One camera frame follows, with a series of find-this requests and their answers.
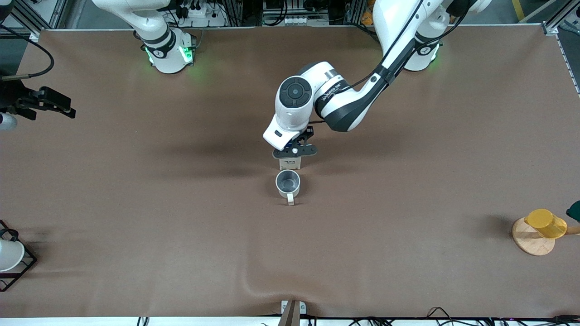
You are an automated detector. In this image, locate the white cup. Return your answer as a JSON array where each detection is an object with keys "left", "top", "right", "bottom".
[{"left": 0, "top": 239, "right": 25, "bottom": 273}]

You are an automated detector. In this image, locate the blue white milk carton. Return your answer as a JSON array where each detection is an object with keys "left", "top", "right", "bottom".
[{"left": 280, "top": 141, "right": 302, "bottom": 171}]

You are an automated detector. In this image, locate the black wire rack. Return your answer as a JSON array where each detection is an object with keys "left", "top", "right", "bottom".
[{"left": 0, "top": 220, "right": 38, "bottom": 292}]

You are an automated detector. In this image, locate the round wooden cup stand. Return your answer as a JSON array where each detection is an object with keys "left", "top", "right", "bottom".
[{"left": 512, "top": 216, "right": 580, "bottom": 256}]

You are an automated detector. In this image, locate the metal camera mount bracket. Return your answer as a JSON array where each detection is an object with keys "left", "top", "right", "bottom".
[{"left": 278, "top": 300, "right": 307, "bottom": 326}]

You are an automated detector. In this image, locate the yellow plastic cup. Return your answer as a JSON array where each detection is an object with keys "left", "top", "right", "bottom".
[{"left": 524, "top": 209, "right": 568, "bottom": 239}]

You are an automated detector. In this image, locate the white power strip with plugs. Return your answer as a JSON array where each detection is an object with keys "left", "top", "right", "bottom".
[{"left": 174, "top": 0, "right": 227, "bottom": 28}]

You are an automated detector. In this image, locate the aluminium frame profile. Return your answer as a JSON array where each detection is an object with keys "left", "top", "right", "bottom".
[
  {"left": 0, "top": 0, "right": 68, "bottom": 42},
  {"left": 542, "top": 0, "right": 580, "bottom": 36}
]

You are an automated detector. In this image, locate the bag of orange bread rolls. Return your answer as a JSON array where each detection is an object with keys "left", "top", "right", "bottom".
[{"left": 361, "top": 0, "right": 377, "bottom": 26}]

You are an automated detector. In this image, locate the small white power strip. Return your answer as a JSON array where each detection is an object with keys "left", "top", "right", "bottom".
[{"left": 281, "top": 16, "right": 329, "bottom": 26}]

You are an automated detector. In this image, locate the cream mug grey inside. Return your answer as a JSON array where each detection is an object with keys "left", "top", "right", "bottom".
[{"left": 275, "top": 170, "right": 301, "bottom": 206}]

